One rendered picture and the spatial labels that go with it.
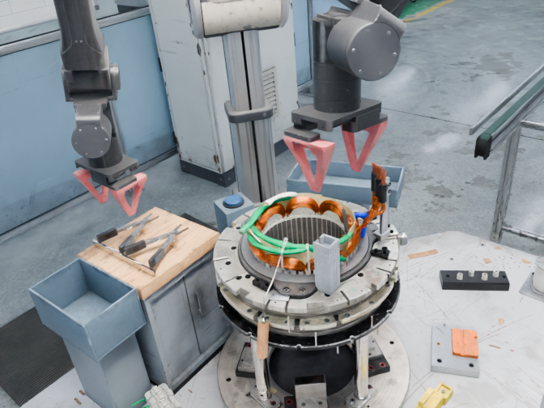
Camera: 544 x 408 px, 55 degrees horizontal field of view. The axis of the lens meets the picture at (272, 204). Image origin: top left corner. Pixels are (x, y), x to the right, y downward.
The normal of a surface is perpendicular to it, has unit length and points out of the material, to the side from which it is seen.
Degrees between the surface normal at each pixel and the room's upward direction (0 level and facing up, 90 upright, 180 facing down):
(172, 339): 90
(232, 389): 0
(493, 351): 0
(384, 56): 86
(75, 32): 116
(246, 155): 90
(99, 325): 90
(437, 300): 0
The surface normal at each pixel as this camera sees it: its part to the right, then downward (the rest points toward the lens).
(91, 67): 0.18, 0.83
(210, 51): 0.77, 0.28
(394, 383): -0.08, -0.85
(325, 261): -0.62, 0.46
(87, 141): 0.22, 0.50
